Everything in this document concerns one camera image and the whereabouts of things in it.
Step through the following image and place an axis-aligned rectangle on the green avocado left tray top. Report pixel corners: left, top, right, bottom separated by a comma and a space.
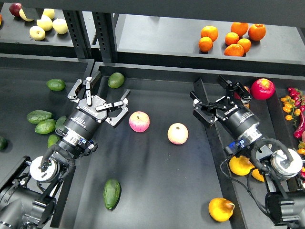
46, 78, 66, 91

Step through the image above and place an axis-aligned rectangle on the orange far left bottom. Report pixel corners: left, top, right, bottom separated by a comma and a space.
198, 37, 213, 52

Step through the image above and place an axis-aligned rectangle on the dark avocado near tray wall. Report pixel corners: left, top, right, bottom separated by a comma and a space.
55, 116, 67, 131

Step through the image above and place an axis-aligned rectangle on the dark red apple right tray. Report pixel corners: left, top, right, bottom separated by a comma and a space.
234, 86, 250, 100

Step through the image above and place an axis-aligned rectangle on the orange front bottom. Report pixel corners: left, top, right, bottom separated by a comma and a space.
224, 43, 244, 57

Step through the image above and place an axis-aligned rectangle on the cherry tomato bunch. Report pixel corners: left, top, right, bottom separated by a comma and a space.
280, 87, 305, 121

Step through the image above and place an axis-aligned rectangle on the orange lower right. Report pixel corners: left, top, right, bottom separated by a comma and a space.
237, 38, 252, 53

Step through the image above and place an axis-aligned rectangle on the black centre tray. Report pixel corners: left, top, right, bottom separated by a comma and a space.
40, 61, 305, 229

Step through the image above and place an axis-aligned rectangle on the pink red apple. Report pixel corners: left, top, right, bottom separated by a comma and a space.
129, 111, 150, 133

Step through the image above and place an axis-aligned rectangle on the pale pink apple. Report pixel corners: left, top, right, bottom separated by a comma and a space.
167, 123, 189, 145

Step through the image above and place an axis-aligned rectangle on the bright red apple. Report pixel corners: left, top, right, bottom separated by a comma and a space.
250, 78, 275, 100

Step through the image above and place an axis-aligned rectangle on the orange top right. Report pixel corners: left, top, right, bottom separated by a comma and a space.
248, 24, 266, 41

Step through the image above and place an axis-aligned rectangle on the light green avocado pile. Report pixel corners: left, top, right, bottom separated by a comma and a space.
35, 119, 56, 135

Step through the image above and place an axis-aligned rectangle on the green avocado tray corner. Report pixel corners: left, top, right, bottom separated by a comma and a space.
108, 72, 125, 88

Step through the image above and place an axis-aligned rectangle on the pale yellow pear back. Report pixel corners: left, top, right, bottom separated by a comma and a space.
43, 8, 55, 20

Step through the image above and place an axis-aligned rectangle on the pale yellow pear middle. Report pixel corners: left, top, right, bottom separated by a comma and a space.
36, 15, 53, 31

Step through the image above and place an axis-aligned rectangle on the pale yellow pear hidden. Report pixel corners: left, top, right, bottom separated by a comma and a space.
19, 9, 33, 22

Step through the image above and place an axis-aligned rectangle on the small orange middle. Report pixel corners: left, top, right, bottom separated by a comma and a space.
224, 32, 239, 46

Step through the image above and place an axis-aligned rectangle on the pale yellow pear front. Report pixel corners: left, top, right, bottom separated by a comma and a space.
29, 26, 46, 41

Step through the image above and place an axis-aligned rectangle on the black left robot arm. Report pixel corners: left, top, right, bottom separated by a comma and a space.
0, 72, 130, 229

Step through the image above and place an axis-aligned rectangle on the pale yellow pear right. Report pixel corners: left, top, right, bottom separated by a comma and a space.
52, 18, 68, 35

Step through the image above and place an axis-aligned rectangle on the long green avocado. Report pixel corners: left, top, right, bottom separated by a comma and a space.
103, 179, 121, 210

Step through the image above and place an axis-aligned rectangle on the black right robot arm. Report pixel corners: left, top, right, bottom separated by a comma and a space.
190, 75, 305, 229

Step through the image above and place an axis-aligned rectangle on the red chili pepper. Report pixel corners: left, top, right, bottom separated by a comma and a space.
293, 112, 305, 139

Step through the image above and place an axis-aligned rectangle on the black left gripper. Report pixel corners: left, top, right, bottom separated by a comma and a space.
64, 71, 131, 143

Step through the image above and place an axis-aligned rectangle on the black shelf upright post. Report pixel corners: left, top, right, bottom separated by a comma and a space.
62, 10, 118, 63

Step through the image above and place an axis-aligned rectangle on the pale yellow pear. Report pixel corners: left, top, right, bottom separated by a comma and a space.
52, 18, 68, 35
29, 26, 46, 41
43, 8, 55, 20
36, 15, 53, 31

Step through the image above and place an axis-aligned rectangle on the orange far left top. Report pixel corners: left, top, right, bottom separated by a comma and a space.
201, 25, 218, 42

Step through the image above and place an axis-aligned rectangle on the dark avocado left edge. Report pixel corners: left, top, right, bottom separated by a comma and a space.
0, 136, 8, 150

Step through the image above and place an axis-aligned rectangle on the orange top centre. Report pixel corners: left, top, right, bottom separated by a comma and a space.
231, 22, 249, 37

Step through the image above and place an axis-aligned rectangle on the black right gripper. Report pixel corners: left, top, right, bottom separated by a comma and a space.
189, 75, 262, 143

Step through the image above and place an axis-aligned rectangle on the dark red apple on shelf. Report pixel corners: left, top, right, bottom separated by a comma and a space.
9, 3, 22, 17

